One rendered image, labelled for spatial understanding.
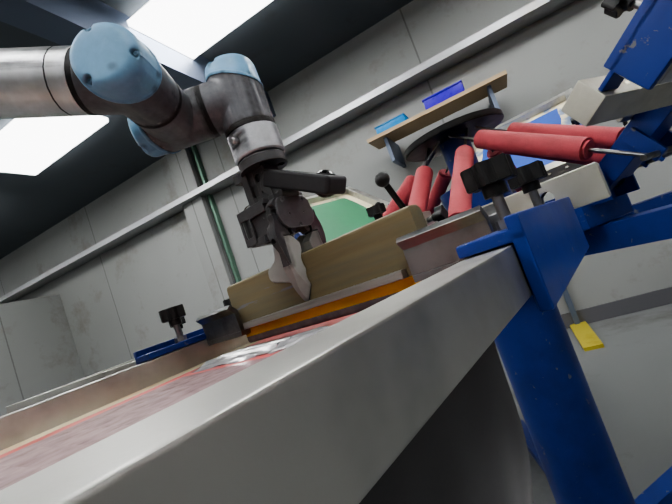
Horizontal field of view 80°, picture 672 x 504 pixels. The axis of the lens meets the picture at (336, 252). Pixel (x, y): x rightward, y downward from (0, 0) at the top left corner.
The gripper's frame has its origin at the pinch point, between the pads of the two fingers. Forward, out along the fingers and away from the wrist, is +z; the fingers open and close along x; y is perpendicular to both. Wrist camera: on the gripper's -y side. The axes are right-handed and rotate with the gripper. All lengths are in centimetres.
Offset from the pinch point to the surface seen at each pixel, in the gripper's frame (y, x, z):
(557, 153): -27, -58, -10
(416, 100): 86, -316, -133
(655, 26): -45, -23, -16
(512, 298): -29.2, 16.9, 4.8
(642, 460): -7, -132, 101
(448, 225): -21.9, 3.4, -1.2
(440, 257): -19.6, 2.7, 1.5
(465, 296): -29.2, 23.6, 3.0
